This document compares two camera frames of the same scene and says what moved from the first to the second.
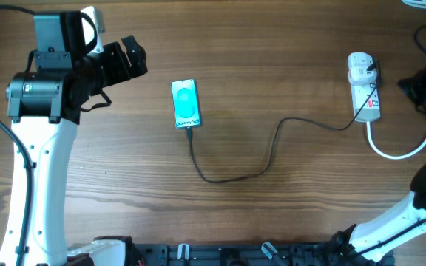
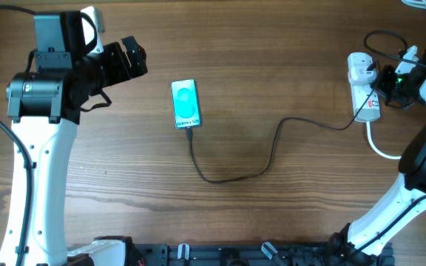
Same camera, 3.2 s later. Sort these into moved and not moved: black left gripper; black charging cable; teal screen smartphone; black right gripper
Moved: black right gripper
Not moved: black left gripper; teal screen smartphone; black charging cable
